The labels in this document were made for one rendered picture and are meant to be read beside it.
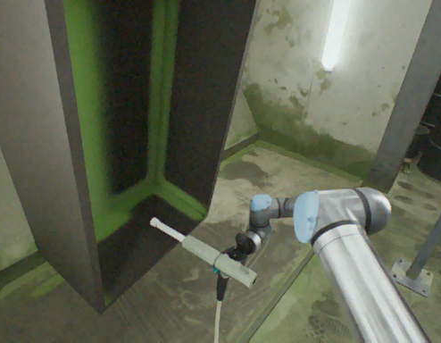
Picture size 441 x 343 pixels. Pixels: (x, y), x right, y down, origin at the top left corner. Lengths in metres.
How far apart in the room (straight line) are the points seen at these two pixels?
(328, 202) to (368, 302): 0.21
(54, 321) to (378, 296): 1.44
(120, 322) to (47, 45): 1.30
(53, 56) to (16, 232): 1.44
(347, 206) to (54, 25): 0.62
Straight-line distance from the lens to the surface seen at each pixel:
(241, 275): 1.03
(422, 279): 2.09
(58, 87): 0.52
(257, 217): 1.23
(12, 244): 1.85
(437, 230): 1.83
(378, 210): 0.73
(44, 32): 0.50
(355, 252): 0.61
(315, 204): 0.66
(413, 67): 2.40
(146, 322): 1.55
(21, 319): 1.77
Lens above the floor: 1.36
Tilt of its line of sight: 33 degrees down
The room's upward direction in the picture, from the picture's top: 2 degrees clockwise
